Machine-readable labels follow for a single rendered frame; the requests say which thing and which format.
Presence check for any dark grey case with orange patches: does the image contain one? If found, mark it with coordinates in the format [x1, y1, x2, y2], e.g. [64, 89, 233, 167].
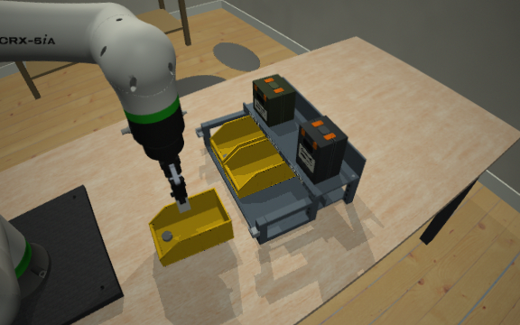
[296, 116, 348, 185]

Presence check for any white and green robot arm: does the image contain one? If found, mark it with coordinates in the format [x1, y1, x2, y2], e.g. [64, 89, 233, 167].
[0, 0, 187, 325]

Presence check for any dark green case with orange latches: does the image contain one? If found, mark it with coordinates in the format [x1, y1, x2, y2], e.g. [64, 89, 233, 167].
[253, 74, 296, 127]

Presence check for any yellow open-front bin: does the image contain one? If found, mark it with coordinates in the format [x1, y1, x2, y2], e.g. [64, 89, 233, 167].
[209, 116, 267, 170]
[148, 188, 234, 267]
[223, 138, 295, 199]

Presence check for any grey disc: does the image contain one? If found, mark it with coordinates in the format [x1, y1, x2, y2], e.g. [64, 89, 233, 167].
[162, 231, 172, 242]

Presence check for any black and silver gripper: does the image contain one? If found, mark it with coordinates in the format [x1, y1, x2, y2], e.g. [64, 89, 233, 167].
[143, 135, 191, 213]

